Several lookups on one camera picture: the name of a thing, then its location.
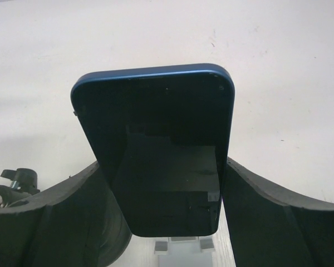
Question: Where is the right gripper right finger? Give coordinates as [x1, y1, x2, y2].
[222, 159, 334, 266]

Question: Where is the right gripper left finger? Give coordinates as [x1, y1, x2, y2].
[0, 163, 131, 266]

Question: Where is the silver metal phone stand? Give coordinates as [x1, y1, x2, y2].
[154, 236, 215, 267]

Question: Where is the blue edged black phone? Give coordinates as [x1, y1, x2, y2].
[70, 63, 235, 238]

